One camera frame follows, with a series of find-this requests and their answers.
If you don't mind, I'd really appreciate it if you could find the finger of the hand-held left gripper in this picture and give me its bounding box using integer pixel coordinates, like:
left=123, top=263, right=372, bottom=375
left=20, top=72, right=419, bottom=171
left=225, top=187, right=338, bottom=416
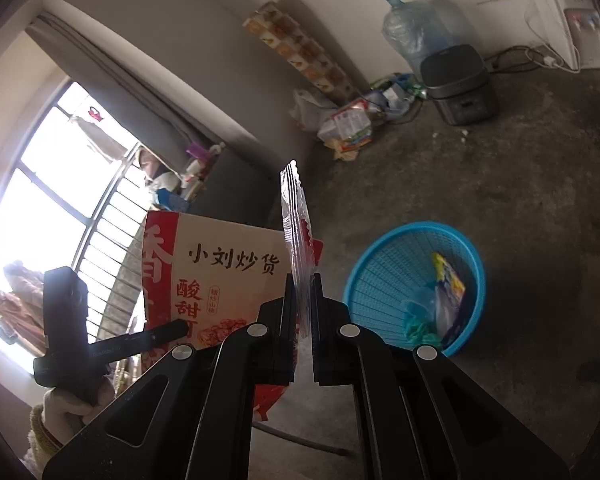
left=129, top=319, right=191, bottom=353

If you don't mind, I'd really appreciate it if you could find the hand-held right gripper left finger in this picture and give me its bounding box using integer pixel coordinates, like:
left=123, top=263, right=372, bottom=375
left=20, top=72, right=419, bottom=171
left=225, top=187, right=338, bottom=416
left=41, top=272, right=301, bottom=480

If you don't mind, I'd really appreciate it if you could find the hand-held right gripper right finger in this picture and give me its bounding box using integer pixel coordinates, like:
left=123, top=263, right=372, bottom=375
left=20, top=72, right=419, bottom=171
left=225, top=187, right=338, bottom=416
left=310, top=272, right=570, bottom=480

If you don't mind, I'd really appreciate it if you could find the blue plastic basket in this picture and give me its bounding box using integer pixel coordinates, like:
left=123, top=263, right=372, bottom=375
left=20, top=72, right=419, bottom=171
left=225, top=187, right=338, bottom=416
left=344, top=222, right=486, bottom=359

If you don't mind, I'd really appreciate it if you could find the red white paper bag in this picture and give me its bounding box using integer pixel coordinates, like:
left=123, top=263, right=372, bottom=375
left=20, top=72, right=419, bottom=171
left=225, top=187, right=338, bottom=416
left=141, top=210, right=325, bottom=423

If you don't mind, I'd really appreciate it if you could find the clear plastic bag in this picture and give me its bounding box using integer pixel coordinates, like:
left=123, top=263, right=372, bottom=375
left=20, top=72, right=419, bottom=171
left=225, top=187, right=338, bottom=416
left=404, top=286, right=439, bottom=347

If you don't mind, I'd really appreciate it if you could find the clear red-print wrapper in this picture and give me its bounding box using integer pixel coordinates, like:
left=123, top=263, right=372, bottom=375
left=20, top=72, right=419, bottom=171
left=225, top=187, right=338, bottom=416
left=279, top=159, right=315, bottom=337

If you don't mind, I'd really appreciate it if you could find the purple yellow snack bag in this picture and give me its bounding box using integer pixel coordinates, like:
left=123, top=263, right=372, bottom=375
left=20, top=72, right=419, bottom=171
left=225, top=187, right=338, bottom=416
left=431, top=251, right=467, bottom=347

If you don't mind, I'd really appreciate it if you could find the person's left forearm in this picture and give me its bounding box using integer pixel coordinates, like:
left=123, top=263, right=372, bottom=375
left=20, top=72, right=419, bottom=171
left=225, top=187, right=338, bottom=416
left=24, top=402, right=75, bottom=468

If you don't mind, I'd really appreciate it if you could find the person's left hand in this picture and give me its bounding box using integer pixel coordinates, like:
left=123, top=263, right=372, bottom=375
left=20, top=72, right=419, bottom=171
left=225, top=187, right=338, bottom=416
left=42, top=376, right=117, bottom=429

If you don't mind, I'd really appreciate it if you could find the hanging brown coat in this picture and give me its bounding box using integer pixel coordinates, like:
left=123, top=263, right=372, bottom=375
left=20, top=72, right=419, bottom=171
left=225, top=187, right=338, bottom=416
left=0, top=259, right=47, bottom=347

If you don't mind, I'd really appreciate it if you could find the metal window railing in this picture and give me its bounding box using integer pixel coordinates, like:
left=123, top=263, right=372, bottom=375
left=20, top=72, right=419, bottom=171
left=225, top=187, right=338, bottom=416
left=77, top=147, right=157, bottom=342

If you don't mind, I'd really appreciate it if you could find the grey cabinet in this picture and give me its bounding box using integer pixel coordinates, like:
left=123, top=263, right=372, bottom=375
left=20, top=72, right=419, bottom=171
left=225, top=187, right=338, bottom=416
left=180, top=147, right=281, bottom=233

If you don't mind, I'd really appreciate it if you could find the pink clothes pile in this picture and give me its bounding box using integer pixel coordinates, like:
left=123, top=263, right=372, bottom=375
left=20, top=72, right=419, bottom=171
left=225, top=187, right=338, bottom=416
left=136, top=147, right=167, bottom=184

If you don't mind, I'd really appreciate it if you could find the pile of snack packets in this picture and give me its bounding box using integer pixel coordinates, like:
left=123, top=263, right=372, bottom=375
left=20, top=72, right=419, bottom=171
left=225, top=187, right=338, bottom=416
left=318, top=99, right=375, bottom=162

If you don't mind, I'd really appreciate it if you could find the crumpled white plastic bag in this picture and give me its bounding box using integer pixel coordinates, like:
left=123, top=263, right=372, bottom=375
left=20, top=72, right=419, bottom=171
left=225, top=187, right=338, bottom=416
left=289, top=88, right=333, bottom=132

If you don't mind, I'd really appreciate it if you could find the patterned cardboard box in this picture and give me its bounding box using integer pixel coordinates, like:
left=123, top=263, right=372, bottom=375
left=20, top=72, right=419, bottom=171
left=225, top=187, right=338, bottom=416
left=243, top=1, right=361, bottom=107

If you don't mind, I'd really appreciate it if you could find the grey rice cooker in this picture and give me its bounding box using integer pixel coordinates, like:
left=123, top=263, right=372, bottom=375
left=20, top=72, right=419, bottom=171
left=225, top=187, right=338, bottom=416
left=419, top=44, right=499, bottom=127

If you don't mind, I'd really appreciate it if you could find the blue water jug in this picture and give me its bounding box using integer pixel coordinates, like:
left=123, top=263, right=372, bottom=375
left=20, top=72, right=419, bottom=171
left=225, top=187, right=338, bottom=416
left=381, top=0, right=456, bottom=79

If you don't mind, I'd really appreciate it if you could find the white water dispenser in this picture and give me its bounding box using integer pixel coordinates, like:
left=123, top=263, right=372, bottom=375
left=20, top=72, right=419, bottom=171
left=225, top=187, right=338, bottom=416
left=518, top=0, right=600, bottom=72

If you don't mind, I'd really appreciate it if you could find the black cable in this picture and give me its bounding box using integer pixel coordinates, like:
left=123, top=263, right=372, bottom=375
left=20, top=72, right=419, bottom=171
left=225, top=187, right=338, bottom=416
left=484, top=45, right=546, bottom=74

